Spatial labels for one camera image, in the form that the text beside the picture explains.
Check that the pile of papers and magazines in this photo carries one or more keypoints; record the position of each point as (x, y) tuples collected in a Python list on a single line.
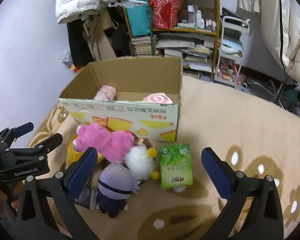
[(187, 50)]

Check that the stack of books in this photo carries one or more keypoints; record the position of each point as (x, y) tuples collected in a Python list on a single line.
[(142, 46)]

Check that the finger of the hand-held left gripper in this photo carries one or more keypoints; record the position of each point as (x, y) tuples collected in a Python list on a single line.
[(24, 127), (51, 140)]

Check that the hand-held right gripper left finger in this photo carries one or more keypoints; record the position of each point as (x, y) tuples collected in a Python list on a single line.
[(82, 170)]

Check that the red patterned bag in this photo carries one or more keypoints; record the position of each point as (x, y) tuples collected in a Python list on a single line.
[(165, 12)]

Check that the black coat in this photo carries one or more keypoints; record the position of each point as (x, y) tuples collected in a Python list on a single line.
[(77, 45)]

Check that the plastic bag of toys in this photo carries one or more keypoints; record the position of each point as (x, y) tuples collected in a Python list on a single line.
[(66, 60)]

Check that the beige garment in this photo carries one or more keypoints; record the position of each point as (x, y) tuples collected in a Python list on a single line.
[(100, 37)]

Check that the purple-haired plush doll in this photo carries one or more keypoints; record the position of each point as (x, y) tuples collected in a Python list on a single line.
[(115, 180)]

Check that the pink rolled plush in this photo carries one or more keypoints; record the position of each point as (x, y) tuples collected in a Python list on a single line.
[(106, 92)]

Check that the black tote bag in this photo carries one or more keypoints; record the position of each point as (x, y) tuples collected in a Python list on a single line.
[(120, 37)]

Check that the teal bag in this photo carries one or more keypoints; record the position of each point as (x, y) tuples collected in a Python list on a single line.
[(138, 20)]

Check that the green tissue packet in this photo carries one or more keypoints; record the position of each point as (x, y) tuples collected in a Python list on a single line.
[(176, 166)]

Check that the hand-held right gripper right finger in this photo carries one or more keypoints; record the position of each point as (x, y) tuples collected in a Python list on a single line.
[(215, 170)]

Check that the white trolley cart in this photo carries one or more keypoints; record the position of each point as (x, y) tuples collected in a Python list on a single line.
[(230, 55)]

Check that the white pompom plush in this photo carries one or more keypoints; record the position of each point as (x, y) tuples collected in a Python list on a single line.
[(140, 162)]

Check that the yellow plush toy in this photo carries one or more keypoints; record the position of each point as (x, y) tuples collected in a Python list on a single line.
[(73, 155)]

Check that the clear plastic bag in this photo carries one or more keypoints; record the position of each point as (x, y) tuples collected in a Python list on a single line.
[(132, 3)]

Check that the wooden shelf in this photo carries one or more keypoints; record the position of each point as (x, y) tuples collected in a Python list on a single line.
[(185, 30)]

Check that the pink fluffy plush toy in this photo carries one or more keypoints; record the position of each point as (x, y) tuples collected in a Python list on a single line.
[(107, 141)]

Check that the pink swirl plush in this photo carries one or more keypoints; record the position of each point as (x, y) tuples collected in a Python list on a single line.
[(157, 98)]

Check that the group of white bottles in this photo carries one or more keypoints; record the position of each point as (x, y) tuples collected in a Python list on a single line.
[(200, 20)]

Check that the beige butterfly blanket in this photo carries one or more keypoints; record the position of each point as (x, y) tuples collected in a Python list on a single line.
[(210, 120)]

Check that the printed cardboard box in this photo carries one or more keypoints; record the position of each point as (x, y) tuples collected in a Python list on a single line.
[(120, 116)]

